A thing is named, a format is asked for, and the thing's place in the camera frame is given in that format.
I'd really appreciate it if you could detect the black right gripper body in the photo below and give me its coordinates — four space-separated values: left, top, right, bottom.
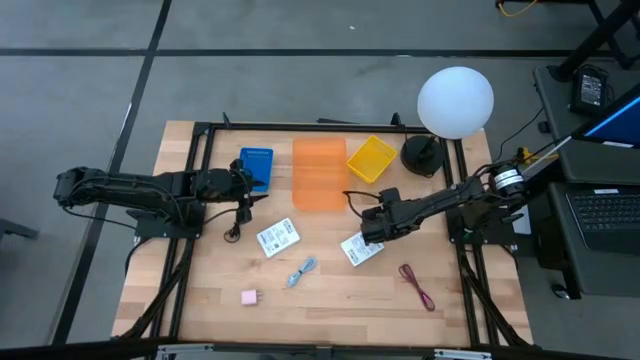
367 198 407 236

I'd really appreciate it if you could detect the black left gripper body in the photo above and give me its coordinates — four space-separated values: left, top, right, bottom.
193 158 254 207

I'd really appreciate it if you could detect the white box with green end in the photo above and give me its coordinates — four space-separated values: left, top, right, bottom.
339 230 386 268

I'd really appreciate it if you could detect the white product box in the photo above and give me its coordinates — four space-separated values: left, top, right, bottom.
256 217 302 259

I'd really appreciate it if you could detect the magenta cable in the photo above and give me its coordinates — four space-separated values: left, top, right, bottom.
398 263 437 312

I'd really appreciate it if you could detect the light blue cable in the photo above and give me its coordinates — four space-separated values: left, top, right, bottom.
286 256 319 289

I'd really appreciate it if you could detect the blue plastic bin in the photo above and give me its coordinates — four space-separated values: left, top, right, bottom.
238 146 275 194

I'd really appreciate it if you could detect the yellow plastic bin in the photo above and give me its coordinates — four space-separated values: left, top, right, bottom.
346 134 400 185

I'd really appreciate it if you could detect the orange translucent bin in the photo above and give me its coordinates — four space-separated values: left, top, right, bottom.
291 136 349 212

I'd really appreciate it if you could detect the white globe lamp black base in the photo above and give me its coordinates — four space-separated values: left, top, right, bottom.
399 65 495 178

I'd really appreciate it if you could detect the white paper sheet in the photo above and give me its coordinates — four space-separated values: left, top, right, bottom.
510 205 532 236

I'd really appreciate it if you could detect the yellow connector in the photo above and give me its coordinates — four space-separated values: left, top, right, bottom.
516 146 560 166

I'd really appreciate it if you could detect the white rod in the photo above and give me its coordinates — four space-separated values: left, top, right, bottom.
522 134 574 175

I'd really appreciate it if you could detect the grey furniture leg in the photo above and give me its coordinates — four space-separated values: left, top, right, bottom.
0 217 40 242

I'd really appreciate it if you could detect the black side cart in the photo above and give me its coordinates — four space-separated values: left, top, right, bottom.
519 64 640 301

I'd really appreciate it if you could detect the black laptop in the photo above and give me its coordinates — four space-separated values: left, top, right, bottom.
566 187 640 255

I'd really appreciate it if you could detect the black overhead gantry beam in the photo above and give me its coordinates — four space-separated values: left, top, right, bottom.
0 337 640 360

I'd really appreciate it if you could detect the black power adapter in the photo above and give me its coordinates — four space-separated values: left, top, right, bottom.
569 67 610 117

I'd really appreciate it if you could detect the black computer monitor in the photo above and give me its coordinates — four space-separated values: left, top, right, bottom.
571 82 640 150

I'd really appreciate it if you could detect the black stand leg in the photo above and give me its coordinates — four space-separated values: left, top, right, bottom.
548 0 640 83

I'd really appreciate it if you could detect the black right camera cable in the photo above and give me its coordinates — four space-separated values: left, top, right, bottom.
342 189 384 222

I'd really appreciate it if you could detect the black camera cable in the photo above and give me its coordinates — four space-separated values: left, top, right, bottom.
202 205 251 245
342 189 384 222

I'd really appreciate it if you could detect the black left camera cable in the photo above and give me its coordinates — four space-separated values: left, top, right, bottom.
202 205 251 245

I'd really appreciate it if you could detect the black lamp cable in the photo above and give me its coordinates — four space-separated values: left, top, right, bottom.
492 107 546 161

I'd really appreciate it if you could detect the yellow cable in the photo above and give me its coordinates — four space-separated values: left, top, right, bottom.
495 0 540 19

